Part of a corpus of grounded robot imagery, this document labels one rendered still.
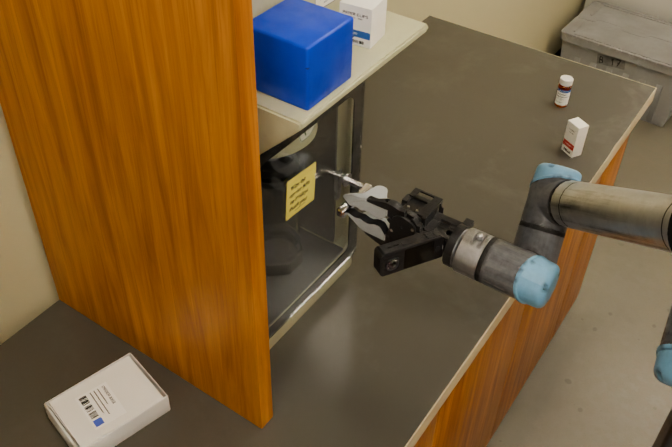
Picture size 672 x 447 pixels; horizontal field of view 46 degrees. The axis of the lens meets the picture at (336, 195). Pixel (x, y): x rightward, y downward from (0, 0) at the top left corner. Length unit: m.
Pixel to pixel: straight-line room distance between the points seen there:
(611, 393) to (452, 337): 1.29
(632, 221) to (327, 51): 0.47
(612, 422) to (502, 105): 1.08
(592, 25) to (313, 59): 3.08
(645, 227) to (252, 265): 0.52
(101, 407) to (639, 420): 1.78
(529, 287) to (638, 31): 2.88
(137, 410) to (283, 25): 0.68
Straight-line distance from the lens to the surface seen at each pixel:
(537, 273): 1.20
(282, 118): 0.98
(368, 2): 1.11
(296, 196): 1.24
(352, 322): 1.48
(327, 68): 0.98
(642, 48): 3.85
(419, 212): 1.26
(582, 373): 2.72
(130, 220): 1.20
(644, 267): 3.15
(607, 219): 1.17
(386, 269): 1.21
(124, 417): 1.34
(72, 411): 1.37
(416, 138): 1.93
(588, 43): 3.83
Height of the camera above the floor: 2.06
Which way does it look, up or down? 40 degrees down
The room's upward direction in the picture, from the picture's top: 2 degrees clockwise
